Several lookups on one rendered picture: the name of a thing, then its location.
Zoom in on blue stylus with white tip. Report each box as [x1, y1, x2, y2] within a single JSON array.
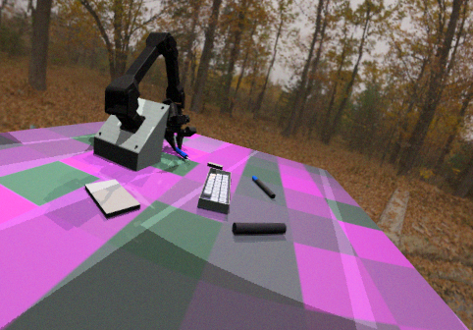
[[175, 147, 190, 160]]

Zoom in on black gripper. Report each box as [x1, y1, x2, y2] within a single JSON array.
[[164, 112, 197, 150]]

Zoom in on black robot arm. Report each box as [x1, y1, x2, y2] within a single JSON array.
[[104, 31, 190, 134]]

